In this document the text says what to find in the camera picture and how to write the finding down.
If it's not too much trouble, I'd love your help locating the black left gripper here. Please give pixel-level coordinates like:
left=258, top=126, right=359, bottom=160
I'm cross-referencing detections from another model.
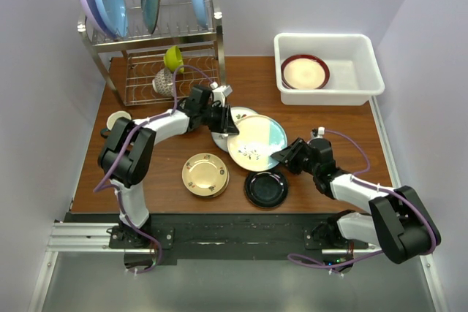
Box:
left=201, top=105, right=241, bottom=137

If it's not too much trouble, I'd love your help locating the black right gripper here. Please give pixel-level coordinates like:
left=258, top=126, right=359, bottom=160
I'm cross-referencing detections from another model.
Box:
left=268, top=137, right=318, bottom=176

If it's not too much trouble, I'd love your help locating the cream and teal plate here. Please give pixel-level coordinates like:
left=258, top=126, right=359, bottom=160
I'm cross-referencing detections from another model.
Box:
left=227, top=115, right=288, bottom=172

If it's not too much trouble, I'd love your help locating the red rimmed cream plate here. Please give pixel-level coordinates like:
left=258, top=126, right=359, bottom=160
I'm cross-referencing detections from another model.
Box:
left=281, top=54, right=330, bottom=90

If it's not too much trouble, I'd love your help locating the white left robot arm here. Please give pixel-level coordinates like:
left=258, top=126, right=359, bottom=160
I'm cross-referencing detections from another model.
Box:
left=94, top=83, right=239, bottom=248

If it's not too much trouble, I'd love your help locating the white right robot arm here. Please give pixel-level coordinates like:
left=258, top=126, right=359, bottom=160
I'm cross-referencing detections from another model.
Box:
left=271, top=138, right=442, bottom=264

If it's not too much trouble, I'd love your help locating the white plastic bin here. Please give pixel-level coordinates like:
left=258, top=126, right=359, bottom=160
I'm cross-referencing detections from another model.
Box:
left=273, top=33, right=385, bottom=106

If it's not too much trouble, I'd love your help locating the white floral bottom plate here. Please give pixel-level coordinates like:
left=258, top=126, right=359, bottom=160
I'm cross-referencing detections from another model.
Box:
left=211, top=107, right=257, bottom=152

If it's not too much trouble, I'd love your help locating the black small plate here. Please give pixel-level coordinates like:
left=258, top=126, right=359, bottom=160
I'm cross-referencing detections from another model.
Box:
left=244, top=170, right=289, bottom=209

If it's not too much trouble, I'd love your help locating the cream yellow small plate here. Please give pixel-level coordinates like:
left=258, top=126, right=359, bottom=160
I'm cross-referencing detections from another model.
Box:
left=181, top=153, right=229, bottom=198

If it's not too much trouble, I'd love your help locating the red patterned white bowl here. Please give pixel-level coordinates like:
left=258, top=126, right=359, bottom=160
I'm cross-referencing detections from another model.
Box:
left=152, top=67, right=174, bottom=97

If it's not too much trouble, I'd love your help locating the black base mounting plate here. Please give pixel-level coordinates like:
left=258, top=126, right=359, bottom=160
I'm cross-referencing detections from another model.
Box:
left=108, top=211, right=370, bottom=267

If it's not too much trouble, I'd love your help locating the steel dish rack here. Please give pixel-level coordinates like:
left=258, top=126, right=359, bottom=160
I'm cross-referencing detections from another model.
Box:
left=77, top=0, right=227, bottom=107

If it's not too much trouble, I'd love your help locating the lime green bowl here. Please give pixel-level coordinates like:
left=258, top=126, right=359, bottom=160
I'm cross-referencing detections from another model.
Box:
left=163, top=45, right=184, bottom=73

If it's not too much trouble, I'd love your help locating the dark green mug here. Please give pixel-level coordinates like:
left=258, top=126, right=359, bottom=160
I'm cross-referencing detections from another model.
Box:
left=99, top=110, right=132, bottom=139

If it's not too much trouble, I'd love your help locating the light blue plate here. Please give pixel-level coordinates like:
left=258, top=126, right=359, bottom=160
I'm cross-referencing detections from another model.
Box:
left=95, top=0, right=128, bottom=38

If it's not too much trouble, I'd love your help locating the purple plate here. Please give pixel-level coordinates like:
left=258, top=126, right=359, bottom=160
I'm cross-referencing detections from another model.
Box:
left=76, top=0, right=114, bottom=38

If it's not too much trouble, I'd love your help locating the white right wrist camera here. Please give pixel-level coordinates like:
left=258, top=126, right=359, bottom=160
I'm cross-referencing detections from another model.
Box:
left=311, top=126, right=325, bottom=140

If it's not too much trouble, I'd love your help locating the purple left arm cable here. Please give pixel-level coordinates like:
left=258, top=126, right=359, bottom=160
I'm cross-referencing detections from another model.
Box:
left=93, top=64, right=220, bottom=280

